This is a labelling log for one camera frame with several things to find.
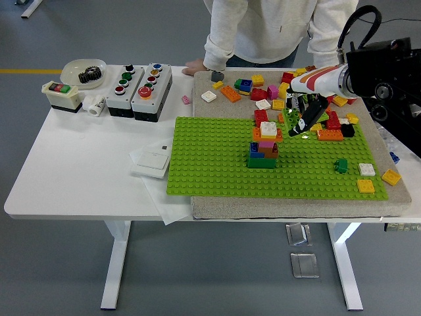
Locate person's right hand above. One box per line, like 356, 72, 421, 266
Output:
182, 59, 207, 76

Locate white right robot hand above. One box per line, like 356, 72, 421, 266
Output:
285, 65, 346, 138

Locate lime long toy brick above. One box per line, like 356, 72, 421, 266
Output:
310, 110, 330, 125
283, 107, 303, 132

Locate red long toy brick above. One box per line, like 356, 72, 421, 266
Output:
253, 109, 270, 128
325, 111, 341, 130

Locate blue green yellow brick stack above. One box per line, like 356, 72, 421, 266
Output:
234, 78, 254, 97

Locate blue toy brick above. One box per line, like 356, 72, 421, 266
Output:
249, 142, 265, 159

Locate green studded baseplate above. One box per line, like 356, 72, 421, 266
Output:
166, 117, 389, 200

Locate green square toy brick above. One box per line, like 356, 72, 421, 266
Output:
247, 157, 276, 169

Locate grey-brown mat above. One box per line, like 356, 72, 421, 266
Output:
191, 70, 413, 221

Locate emergency stop control box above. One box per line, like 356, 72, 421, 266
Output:
131, 62, 174, 122

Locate three-button control box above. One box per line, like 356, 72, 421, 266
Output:
105, 65, 145, 119

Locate person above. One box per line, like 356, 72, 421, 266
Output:
182, 0, 360, 77

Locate clear plastic bag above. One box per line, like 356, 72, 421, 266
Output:
376, 123, 401, 155

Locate black metal gears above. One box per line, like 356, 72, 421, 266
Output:
78, 65, 103, 87

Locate white pipe tee fitting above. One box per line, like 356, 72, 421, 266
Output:
82, 94, 107, 118

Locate white bowl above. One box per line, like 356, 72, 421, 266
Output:
61, 58, 108, 90

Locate white paper sheet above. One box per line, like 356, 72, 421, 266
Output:
128, 141, 193, 227

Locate silver floor socket plate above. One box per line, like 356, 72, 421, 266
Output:
285, 223, 313, 247
289, 251, 320, 280

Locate dark keyed panel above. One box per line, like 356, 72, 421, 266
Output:
384, 223, 421, 233

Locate white furniture foot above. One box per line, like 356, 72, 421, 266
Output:
21, 0, 43, 19

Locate white table leg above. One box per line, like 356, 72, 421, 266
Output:
327, 222, 364, 312
100, 220, 132, 310

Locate long black floor cable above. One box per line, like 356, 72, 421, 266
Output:
381, 16, 421, 24

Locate white wall switch plate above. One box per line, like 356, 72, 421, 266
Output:
130, 149, 171, 180

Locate white red-green switch box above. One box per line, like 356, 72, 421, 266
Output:
41, 80, 84, 115

